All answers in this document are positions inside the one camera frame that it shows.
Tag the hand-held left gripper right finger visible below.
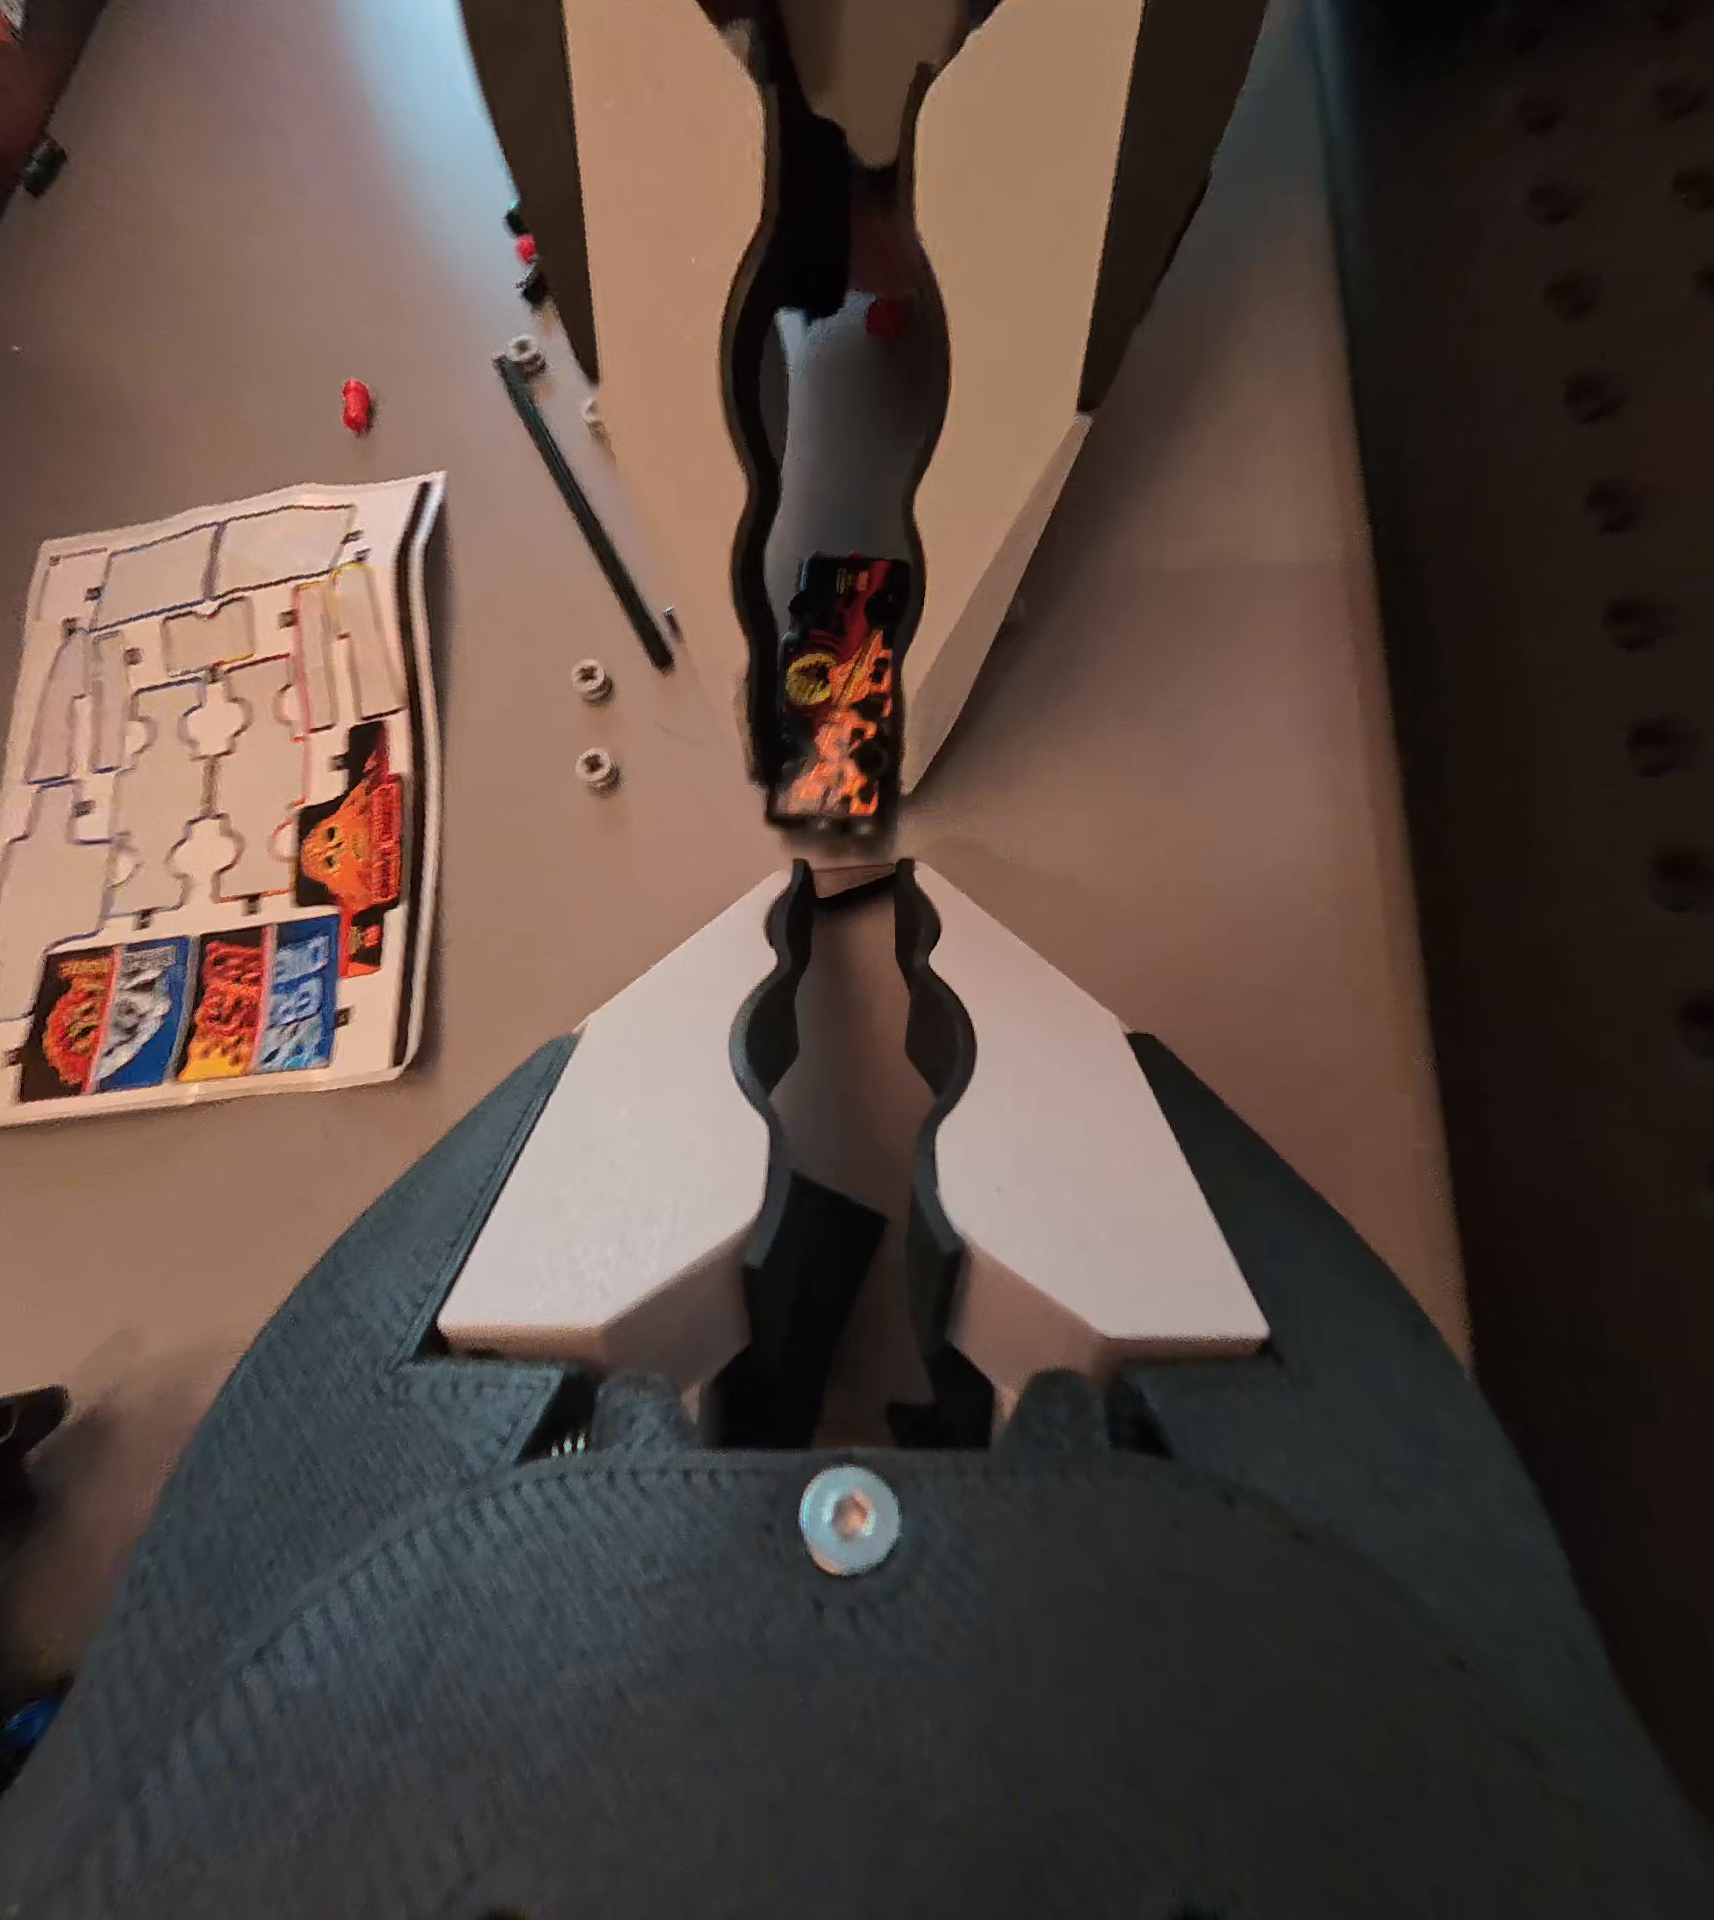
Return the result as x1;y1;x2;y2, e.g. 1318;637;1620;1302
888;859;1274;1452

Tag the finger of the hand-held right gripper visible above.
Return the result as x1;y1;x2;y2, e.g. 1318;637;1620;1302
561;0;857;796
885;0;1146;796

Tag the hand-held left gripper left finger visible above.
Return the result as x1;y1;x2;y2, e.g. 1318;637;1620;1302
436;859;888;1452

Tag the flame printed black toy panel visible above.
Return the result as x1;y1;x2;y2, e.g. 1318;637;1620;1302
761;552;914;826

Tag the long black toy axle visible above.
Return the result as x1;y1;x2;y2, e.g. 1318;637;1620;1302
498;359;675;672

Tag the toy sticker sheet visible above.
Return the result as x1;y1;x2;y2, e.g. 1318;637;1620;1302
0;473;449;1136

